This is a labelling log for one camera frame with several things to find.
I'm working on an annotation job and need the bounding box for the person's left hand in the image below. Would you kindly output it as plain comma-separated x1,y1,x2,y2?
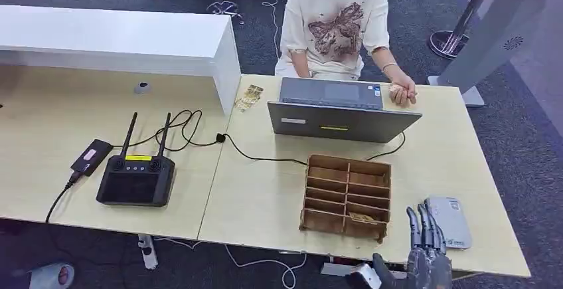
388,75,418,108

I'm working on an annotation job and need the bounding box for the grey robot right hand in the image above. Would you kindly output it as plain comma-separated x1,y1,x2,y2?
372,204,454,289

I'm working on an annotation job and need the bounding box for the white flat card reader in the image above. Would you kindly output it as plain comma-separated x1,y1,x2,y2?
424,196,473,251

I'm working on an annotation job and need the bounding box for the grey laptop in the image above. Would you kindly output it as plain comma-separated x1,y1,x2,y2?
267,76,423,144

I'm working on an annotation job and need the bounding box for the white bar under desk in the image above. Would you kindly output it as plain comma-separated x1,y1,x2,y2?
320,262,366,278

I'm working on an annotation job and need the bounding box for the person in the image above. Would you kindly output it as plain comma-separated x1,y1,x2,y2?
274,0,419,108

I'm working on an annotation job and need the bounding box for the wooden card box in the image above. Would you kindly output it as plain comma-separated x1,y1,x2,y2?
299,153,392,244

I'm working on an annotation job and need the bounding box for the grey standing panel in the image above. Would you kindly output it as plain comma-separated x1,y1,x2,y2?
428,0,556,108

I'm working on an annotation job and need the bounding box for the black chair base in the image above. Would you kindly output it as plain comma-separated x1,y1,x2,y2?
205,0,246,26

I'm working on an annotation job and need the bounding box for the white power strip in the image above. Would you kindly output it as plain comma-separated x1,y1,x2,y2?
137,233,159,272

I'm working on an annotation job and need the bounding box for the black controller with antennas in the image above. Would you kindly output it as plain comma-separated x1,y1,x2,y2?
96,112,177,209

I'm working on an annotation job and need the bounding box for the white raised counter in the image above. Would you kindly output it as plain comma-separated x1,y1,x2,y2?
0,5,242,117

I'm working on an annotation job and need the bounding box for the black adapter with pink label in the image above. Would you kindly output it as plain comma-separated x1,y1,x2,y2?
70,139,114,178

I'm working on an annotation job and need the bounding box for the white rounded device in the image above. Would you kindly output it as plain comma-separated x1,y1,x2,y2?
28,263,76,289

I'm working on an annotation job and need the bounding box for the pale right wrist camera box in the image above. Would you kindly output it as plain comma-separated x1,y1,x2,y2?
351,263,383,289

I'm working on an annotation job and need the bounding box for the chrome stanchion post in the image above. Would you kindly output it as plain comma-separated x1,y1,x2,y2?
428,0,503,60

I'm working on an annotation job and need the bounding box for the thin white floor cable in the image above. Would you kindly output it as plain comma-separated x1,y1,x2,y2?
239,0,281,59

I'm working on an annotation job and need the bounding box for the long black cable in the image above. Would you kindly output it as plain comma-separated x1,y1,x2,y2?
112,109,407,167

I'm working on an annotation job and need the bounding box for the black adapter cable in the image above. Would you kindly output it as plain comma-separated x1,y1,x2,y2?
44,170,83,225

